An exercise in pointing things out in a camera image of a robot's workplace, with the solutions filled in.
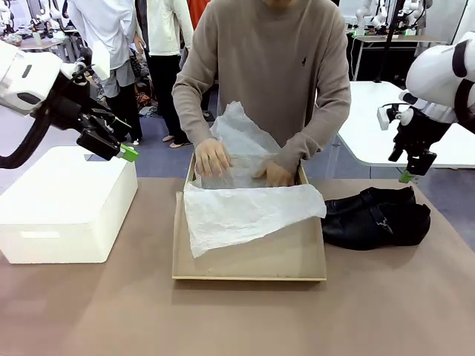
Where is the person's left forearm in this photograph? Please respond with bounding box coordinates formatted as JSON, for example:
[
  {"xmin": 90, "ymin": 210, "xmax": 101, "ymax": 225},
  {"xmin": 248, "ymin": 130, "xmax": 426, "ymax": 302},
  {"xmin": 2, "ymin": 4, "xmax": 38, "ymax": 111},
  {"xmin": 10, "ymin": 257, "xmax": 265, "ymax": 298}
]
[{"xmin": 281, "ymin": 92, "xmax": 352, "ymax": 170}]

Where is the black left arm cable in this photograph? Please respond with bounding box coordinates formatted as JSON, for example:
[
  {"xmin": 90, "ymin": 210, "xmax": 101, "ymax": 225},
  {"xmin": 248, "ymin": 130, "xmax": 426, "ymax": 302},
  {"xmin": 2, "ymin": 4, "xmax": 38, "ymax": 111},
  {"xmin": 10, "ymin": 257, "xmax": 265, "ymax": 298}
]
[{"xmin": 0, "ymin": 107, "xmax": 53, "ymax": 170}]

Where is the person in beige sweater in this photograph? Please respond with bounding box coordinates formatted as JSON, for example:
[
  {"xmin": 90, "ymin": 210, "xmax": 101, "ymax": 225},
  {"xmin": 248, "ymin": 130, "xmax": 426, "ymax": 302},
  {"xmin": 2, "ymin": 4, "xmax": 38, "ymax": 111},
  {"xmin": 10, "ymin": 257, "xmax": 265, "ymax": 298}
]
[{"xmin": 171, "ymin": 0, "xmax": 352, "ymax": 149}]

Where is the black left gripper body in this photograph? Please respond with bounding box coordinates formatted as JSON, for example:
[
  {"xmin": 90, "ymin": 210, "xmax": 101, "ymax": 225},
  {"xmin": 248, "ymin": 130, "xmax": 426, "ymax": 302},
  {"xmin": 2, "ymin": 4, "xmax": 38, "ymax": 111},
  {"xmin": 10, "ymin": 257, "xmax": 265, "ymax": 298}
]
[{"xmin": 42, "ymin": 79, "xmax": 116, "ymax": 131}]

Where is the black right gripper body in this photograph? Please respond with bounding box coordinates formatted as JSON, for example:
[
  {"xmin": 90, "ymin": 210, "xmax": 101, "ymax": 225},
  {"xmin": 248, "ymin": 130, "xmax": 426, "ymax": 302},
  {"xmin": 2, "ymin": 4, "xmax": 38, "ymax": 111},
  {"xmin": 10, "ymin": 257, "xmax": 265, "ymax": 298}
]
[{"xmin": 393, "ymin": 108, "xmax": 452, "ymax": 154}]

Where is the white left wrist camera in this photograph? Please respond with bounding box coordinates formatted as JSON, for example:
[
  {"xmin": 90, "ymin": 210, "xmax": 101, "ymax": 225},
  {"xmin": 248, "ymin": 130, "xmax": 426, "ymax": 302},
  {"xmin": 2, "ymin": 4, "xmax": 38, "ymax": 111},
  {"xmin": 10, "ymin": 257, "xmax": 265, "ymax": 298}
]
[{"xmin": 59, "ymin": 61, "xmax": 98, "ymax": 83}]

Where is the person's right hand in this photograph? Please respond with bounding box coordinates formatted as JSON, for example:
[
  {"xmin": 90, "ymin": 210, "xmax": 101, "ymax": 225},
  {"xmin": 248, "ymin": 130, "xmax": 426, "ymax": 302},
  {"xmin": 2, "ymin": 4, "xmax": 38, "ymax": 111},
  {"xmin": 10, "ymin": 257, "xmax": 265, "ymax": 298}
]
[{"xmin": 194, "ymin": 137, "xmax": 233, "ymax": 179}]

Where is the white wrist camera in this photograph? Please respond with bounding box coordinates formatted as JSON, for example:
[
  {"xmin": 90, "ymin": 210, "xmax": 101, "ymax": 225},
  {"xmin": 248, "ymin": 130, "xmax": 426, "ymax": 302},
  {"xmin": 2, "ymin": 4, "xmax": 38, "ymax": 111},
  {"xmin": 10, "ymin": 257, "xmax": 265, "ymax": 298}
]
[
  {"xmin": 377, "ymin": 102, "xmax": 413, "ymax": 131},
  {"xmin": 59, "ymin": 61, "xmax": 98, "ymax": 83}
]

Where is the black stand pole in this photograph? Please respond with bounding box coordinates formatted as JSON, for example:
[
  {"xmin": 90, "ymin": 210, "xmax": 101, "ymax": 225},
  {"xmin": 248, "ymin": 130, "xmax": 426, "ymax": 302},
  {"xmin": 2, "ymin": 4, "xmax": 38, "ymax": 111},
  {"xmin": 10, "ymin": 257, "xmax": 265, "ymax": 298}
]
[{"xmin": 373, "ymin": 0, "xmax": 405, "ymax": 84}]

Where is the grey background workbench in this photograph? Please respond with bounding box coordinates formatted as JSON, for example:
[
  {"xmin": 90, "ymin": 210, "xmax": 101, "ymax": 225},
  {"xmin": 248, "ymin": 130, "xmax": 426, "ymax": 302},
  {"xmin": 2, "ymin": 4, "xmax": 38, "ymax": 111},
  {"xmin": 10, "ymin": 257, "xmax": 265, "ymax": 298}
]
[{"xmin": 18, "ymin": 36, "xmax": 81, "ymax": 65}]

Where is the brown-topped background table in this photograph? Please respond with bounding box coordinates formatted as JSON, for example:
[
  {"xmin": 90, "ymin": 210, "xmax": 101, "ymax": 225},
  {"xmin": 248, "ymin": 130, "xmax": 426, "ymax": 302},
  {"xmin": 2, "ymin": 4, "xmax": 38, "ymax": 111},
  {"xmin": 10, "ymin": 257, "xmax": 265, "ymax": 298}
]
[{"xmin": 350, "ymin": 34, "xmax": 448, "ymax": 82}]

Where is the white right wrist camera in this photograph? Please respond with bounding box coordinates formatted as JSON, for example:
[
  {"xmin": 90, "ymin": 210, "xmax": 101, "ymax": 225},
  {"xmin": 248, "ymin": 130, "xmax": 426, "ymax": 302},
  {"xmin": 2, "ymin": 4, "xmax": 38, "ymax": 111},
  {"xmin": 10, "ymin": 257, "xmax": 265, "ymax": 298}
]
[{"xmin": 377, "ymin": 102, "xmax": 413, "ymax": 131}]

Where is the black leather shoe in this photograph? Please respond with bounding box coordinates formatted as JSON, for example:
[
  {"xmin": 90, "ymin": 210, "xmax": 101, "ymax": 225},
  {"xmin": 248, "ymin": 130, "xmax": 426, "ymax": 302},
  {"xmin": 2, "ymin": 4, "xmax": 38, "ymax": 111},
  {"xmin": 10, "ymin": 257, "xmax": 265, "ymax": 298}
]
[
  {"xmin": 324, "ymin": 186, "xmax": 417, "ymax": 217},
  {"xmin": 321, "ymin": 202, "xmax": 432, "ymax": 251}
]

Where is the brown cardboard shoe box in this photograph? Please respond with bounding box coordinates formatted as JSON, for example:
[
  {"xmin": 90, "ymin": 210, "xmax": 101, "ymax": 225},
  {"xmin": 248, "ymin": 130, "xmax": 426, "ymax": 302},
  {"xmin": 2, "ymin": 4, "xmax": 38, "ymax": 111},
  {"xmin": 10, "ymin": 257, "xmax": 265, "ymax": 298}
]
[{"xmin": 172, "ymin": 151, "xmax": 328, "ymax": 283}]

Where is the person's right forearm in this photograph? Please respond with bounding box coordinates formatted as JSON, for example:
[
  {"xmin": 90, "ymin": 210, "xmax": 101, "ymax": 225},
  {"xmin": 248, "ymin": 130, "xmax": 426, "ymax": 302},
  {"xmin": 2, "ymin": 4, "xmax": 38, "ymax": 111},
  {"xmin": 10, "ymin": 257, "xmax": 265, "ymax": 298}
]
[{"xmin": 171, "ymin": 83, "xmax": 220, "ymax": 144}]

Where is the person's left hand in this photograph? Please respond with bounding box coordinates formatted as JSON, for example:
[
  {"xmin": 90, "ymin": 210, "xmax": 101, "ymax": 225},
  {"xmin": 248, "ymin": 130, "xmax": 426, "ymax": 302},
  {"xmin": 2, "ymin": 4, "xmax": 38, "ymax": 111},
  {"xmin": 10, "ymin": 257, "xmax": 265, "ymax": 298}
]
[{"xmin": 253, "ymin": 162, "xmax": 296, "ymax": 188}]

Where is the bystander in black trousers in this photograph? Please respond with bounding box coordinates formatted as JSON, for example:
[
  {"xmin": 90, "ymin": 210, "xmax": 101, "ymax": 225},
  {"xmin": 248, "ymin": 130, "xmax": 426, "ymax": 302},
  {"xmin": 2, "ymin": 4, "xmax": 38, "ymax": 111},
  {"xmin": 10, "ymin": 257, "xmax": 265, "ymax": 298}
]
[{"xmin": 134, "ymin": 0, "xmax": 194, "ymax": 149}]

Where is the white tissue paper sheet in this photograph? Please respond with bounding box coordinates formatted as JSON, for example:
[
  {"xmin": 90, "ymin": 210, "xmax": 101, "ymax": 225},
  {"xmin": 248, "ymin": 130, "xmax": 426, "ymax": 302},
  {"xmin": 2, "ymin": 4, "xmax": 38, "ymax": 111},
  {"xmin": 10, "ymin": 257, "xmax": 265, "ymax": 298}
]
[{"xmin": 183, "ymin": 102, "xmax": 328, "ymax": 260}]

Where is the bystander in white shirt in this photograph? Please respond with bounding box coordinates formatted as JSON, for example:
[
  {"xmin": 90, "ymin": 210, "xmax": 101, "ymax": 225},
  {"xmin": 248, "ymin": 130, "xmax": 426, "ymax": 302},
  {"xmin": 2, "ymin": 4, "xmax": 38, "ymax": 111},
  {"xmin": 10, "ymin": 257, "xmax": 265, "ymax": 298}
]
[{"xmin": 66, "ymin": 0, "xmax": 144, "ymax": 146}]

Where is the white rectangular storage box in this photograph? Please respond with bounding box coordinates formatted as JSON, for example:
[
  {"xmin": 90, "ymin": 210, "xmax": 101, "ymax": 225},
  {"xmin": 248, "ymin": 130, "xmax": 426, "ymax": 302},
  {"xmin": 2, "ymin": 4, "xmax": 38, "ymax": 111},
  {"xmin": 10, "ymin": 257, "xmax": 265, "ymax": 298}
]
[{"xmin": 0, "ymin": 145, "xmax": 139, "ymax": 265}]

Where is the white board panel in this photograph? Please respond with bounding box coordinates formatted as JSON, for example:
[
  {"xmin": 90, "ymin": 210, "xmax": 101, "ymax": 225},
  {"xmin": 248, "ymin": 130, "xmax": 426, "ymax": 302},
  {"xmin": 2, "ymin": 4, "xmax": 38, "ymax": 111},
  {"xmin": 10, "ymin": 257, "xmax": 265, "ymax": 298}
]
[{"xmin": 451, "ymin": 0, "xmax": 475, "ymax": 46}]

